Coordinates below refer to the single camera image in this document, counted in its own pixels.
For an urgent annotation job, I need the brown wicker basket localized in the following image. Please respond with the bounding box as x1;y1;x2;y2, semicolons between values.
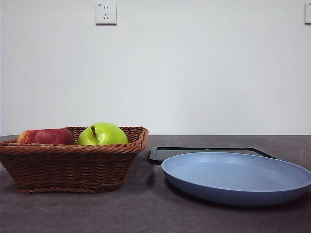
0;126;149;194

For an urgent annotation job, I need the red apple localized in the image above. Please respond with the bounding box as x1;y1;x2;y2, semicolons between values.
16;128;75;146

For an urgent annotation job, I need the blue round plate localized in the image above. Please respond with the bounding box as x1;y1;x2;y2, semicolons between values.
161;152;311;207

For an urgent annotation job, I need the green apple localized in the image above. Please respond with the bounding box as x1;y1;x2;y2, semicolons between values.
76;122;129;146

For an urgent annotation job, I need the white wall socket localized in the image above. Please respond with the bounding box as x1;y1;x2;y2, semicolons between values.
95;2;117;26

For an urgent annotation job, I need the white wall plate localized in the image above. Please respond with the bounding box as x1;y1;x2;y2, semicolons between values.
304;3;311;25

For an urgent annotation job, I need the black rectangular tray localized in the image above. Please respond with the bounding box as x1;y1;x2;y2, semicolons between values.
148;146;277;164

